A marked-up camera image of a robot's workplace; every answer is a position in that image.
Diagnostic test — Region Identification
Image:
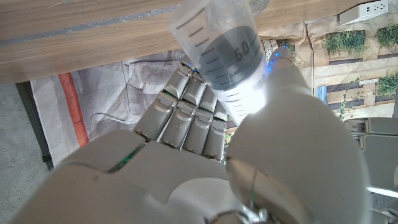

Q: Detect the white power strip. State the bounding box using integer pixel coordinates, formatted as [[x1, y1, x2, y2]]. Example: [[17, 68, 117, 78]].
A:
[[338, 0, 389, 26]]

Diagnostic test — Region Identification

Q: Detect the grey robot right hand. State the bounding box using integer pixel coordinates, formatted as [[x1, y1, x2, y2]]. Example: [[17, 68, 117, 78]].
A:
[[9, 46, 373, 224]]

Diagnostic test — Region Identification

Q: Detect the large clear plastic syringe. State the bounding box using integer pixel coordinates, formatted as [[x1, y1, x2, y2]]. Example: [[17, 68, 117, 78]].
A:
[[167, 0, 271, 125]]

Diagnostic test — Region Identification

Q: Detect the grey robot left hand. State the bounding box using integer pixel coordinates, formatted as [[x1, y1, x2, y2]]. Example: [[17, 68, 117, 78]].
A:
[[343, 116, 398, 187]]

